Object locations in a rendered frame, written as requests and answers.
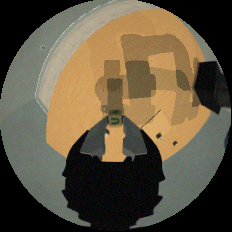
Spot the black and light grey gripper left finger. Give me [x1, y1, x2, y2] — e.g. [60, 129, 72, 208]
[62, 115, 109, 177]

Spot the tan square mat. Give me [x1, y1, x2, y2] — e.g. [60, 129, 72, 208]
[140, 110, 172, 143]

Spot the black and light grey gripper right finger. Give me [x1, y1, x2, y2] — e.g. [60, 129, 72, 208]
[122, 115, 165, 182]

